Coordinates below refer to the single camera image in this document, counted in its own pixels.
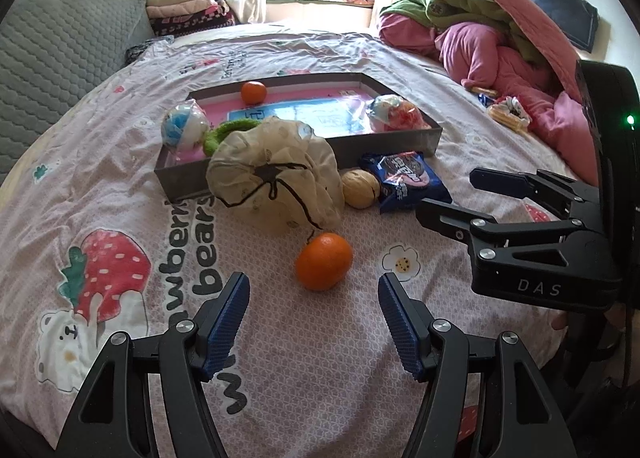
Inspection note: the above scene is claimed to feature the green fuzzy scrunchie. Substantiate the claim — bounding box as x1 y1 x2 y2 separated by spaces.
202 119 262 157

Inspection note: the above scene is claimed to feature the blue cookie packet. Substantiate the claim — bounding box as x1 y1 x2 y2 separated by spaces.
360 152 453 215

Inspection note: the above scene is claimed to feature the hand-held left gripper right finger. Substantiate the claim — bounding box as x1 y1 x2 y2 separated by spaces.
377 272 568 458

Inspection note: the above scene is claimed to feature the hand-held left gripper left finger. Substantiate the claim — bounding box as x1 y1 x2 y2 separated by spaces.
52 272 251 458

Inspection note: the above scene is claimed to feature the blue white wrapped ball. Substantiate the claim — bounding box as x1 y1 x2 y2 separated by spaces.
161 100 211 155

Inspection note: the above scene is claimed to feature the grey quilted headboard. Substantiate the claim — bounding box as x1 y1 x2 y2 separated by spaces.
0 0 156 189

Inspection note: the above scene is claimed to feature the black wall monitor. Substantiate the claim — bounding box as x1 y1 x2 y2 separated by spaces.
527 0 599 51

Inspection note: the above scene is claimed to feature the beige mesh drawstring bag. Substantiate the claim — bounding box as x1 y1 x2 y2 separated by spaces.
206 117 346 235

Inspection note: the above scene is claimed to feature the pink printed bedsheet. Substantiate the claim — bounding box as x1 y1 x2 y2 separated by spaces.
0 23 601 458

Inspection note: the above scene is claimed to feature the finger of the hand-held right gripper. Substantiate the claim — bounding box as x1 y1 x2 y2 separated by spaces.
470 167 601 219
415 198 582 265

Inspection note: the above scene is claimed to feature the pink folded blanket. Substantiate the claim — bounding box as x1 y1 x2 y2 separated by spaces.
147 0 216 19

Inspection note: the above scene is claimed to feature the walnut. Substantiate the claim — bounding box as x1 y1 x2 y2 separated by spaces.
341 168 382 210

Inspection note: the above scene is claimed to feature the green blanket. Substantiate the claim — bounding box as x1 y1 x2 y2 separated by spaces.
380 0 546 64

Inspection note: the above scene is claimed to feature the dark patterned folded blanket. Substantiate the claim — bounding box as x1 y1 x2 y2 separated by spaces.
150 8 238 37

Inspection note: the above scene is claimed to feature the yellow wafer packet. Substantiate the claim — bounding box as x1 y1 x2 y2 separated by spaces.
487 97 532 132

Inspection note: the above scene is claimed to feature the orange pink wrapped ball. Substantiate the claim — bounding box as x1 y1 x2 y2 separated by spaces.
367 94 427 133

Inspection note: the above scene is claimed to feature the orange tangerine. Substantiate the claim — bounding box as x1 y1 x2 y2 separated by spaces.
241 81 268 105
295 233 354 292

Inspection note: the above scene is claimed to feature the grey tray pink inside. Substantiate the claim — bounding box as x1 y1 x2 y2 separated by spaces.
154 72 443 204

